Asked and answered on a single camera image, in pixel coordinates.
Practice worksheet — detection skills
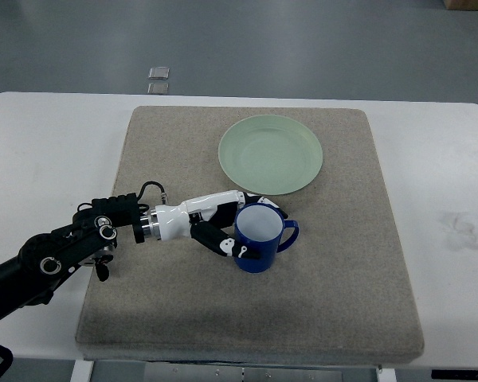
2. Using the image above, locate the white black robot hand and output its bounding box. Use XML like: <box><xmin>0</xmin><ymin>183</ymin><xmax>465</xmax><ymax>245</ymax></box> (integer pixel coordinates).
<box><xmin>133</xmin><ymin>190</ymin><xmax>288</xmax><ymax>259</ymax></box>

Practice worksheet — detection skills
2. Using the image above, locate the blue mug white inside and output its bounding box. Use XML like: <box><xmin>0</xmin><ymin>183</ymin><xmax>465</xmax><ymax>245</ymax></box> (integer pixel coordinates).
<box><xmin>234</xmin><ymin>203</ymin><xmax>300</xmax><ymax>273</ymax></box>

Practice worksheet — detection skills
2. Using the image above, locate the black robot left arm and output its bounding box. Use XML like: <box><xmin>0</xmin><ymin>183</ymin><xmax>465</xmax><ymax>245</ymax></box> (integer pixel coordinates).
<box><xmin>0</xmin><ymin>190</ymin><xmax>299</xmax><ymax>320</ymax></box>

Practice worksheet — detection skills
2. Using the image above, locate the light green plate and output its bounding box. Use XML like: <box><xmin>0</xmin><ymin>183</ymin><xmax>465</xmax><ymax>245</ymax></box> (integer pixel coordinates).
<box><xmin>218</xmin><ymin>115</ymin><xmax>323</xmax><ymax>195</ymax></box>

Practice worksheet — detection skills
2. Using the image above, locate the lower metal floor plate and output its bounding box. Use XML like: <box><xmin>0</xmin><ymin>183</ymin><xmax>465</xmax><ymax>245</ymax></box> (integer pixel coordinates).
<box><xmin>147</xmin><ymin>82</ymin><xmax>169</xmax><ymax>95</ymax></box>

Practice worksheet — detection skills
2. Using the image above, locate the metal floor plate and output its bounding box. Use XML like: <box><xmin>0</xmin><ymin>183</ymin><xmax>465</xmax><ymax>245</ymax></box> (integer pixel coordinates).
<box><xmin>147</xmin><ymin>82</ymin><xmax>169</xmax><ymax>95</ymax></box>
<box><xmin>148</xmin><ymin>67</ymin><xmax>170</xmax><ymax>80</ymax></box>

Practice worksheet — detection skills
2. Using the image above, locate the upper metal floor plate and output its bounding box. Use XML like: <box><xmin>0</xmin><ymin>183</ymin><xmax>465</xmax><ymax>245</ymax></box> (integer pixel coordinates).
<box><xmin>148</xmin><ymin>67</ymin><xmax>170</xmax><ymax>80</ymax></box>

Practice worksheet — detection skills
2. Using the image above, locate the beige felt mat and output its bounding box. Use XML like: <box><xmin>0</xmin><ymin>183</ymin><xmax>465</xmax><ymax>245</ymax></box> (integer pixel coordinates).
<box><xmin>76</xmin><ymin>108</ymin><xmax>425</xmax><ymax>364</ymax></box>

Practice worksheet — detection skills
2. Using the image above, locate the cardboard box corner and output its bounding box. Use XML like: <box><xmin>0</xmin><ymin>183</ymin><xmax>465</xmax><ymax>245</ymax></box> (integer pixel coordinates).
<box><xmin>443</xmin><ymin>0</ymin><xmax>478</xmax><ymax>11</ymax></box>

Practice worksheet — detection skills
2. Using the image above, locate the metal table frame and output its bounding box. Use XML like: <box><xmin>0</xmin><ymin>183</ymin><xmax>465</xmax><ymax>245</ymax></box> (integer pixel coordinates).
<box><xmin>69</xmin><ymin>361</ymin><xmax>398</xmax><ymax>381</ymax></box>

